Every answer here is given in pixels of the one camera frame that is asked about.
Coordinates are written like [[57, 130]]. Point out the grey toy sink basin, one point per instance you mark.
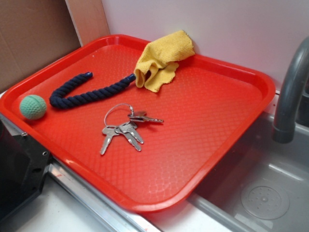
[[259, 186]]

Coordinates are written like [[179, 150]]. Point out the red plastic tray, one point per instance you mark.
[[206, 108]]

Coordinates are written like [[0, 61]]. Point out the silver key bunch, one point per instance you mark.
[[127, 129]]

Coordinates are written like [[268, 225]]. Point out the brown cardboard panel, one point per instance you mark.
[[35, 33]]

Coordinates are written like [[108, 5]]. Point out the yellow cloth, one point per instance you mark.
[[159, 60]]

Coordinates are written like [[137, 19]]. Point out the grey sink faucet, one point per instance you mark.
[[293, 103]]

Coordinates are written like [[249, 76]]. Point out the green rubber ball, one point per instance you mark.
[[33, 107]]

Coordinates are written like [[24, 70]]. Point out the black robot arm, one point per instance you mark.
[[23, 167]]

